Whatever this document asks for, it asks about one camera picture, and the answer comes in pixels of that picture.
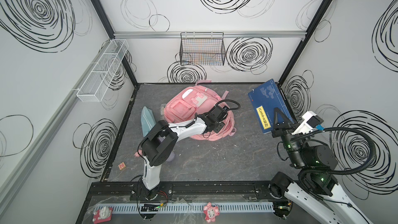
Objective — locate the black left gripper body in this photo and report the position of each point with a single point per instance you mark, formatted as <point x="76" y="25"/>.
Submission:
<point x="219" y="126"/>

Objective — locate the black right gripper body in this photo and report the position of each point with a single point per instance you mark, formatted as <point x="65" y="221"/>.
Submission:
<point x="283" y="131"/>

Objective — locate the blue book yellow label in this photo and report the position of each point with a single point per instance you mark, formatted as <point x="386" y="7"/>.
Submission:
<point x="264" y="99"/>

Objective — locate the pink student backpack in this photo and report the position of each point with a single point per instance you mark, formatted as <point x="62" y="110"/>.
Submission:
<point x="198" y="100"/>

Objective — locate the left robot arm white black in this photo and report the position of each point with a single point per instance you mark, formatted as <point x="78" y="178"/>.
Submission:
<point x="159" y="143"/>

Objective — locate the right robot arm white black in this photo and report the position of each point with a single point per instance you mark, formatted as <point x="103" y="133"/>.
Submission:
<point x="317" y="190"/>

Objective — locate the clear plastic pen case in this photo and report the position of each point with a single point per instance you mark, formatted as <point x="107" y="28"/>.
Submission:
<point x="162" y="109"/>

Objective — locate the purple pencil pouch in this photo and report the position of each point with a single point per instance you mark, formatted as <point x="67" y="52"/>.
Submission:
<point x="171" y="157"/>

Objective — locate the teal folded cloth pouch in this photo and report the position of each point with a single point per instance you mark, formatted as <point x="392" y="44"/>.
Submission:
<point x="147" y="120"/>

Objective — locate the small pink eraser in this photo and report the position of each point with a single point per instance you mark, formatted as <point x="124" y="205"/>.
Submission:
<point x="138" y="153"/>

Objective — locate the pink plush toy centre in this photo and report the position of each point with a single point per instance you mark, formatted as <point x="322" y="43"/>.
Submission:
<point x="211" y="212"/>

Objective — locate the pink white toy left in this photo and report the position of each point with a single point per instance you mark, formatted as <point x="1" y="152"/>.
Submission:
<point x="104" y="214"/>

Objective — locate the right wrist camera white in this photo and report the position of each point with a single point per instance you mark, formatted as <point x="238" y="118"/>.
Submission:
<point x="310" y="123"/>

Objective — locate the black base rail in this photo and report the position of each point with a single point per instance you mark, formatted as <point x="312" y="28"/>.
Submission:
<point x="260" y="190"/>

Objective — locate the white slotted cable duct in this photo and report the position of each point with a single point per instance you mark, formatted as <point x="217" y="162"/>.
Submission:
<point x="178" y="208"/>

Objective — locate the black wire wall basket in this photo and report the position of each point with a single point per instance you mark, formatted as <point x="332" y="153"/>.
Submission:
<point x="202" y="48"/>

